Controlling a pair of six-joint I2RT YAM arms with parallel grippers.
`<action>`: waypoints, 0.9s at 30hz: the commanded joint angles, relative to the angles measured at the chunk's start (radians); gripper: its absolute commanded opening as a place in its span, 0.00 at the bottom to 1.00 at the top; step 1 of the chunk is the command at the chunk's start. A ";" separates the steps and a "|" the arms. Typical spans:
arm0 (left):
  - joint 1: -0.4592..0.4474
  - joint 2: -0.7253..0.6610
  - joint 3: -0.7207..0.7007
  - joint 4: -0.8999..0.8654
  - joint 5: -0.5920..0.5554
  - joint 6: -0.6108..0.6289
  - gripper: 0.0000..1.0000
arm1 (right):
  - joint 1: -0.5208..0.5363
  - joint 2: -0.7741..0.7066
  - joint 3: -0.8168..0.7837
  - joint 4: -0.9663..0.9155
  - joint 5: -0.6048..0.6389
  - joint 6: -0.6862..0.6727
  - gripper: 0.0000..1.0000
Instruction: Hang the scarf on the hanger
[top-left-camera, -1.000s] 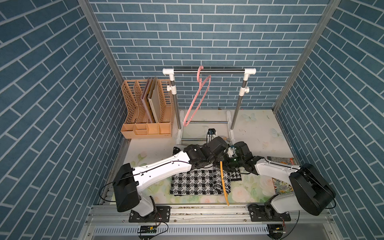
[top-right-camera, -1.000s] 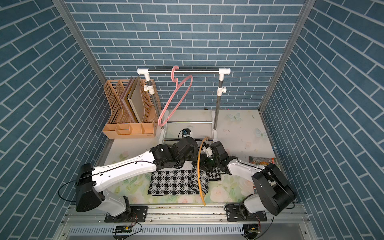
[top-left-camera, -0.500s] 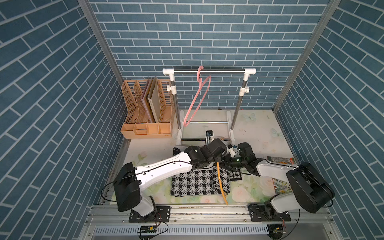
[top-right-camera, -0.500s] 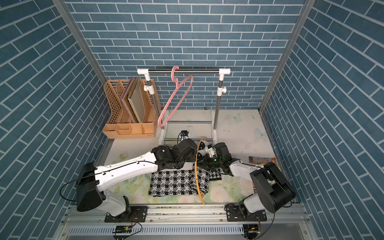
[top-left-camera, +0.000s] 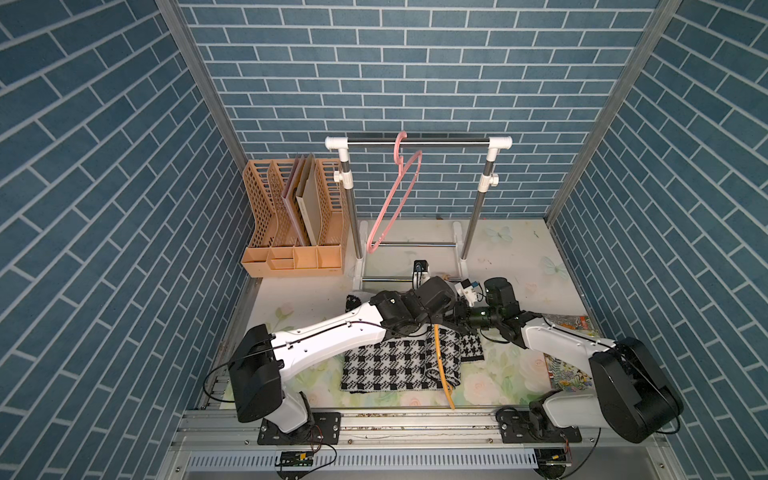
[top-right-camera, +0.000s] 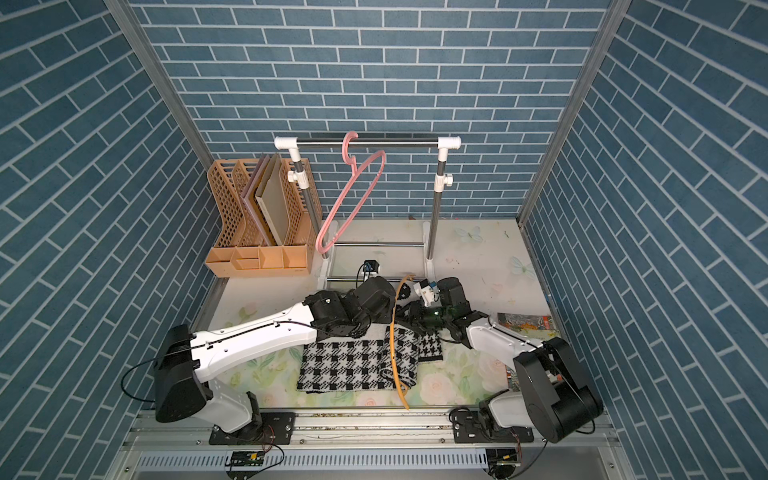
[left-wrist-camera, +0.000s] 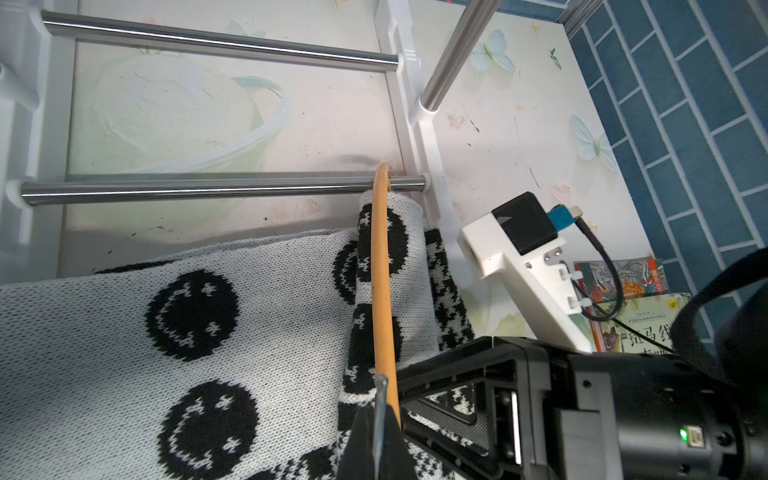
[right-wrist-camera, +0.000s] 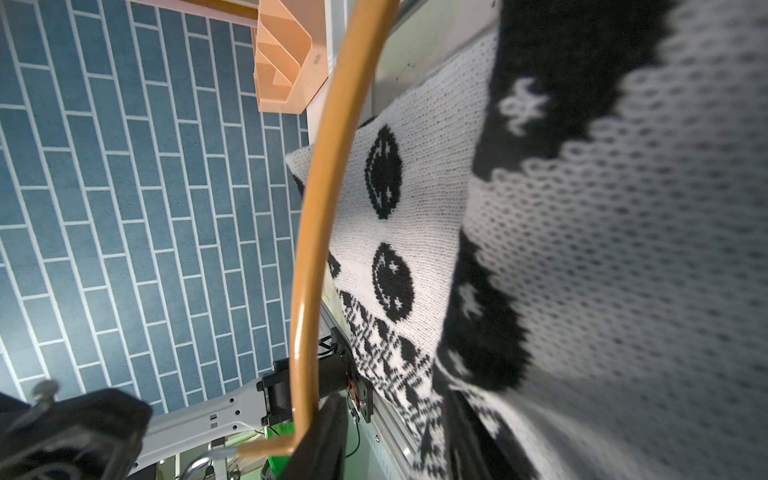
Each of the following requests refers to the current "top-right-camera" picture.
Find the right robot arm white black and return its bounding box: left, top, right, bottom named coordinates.
left=394, top=277, right=604, bottom=443

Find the colourful children's picture book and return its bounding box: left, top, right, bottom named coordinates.
left=496, top=311, right=553, bottom=388

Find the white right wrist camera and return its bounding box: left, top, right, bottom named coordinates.
left=414, top=279, right=439, bottom=308

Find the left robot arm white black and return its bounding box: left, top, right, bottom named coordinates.
left=152, top=276, right=398, bottom=441

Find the peach plastic desk organizer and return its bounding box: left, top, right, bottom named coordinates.
left=206, top=153, right=320, bottom=278

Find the houndstooth black white scarf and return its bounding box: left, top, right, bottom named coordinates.
left=297, top=333, right=443, bottom=393

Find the pink plastic hanger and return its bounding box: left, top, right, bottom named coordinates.
left=315, top=131, right=387, bottom=255

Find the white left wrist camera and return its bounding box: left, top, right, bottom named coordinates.
left=356, top=259, right=380, bottom=283

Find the white and steel clothes rack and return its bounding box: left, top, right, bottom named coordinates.
left=273, top=134, right=463, bottom=289

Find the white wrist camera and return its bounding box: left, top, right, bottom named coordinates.
left=356, top=259, right=380, bottom=283
left=414, top=279, right=439, bottom=308

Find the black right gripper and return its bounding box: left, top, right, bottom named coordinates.
left=393, top=300, right=453, bottom=335

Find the floral table mat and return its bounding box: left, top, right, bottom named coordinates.
left=207, top=219, right=563, bottom=409

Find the smiley face knit scarf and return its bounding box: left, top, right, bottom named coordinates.
left=355, top=325, right=420, bottom=390

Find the orange plastic hanger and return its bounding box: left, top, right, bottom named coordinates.
left=388, top=275, right=416, bottom=412

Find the green circuit board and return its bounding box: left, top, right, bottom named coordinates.
left=225, top=451, right=265, bottom=470

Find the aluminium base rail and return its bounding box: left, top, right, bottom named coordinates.
left=106, top=407, right=634, bottom=479

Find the beige book in organizer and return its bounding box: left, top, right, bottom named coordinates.
left=256, top=153, right=289, bottom=246

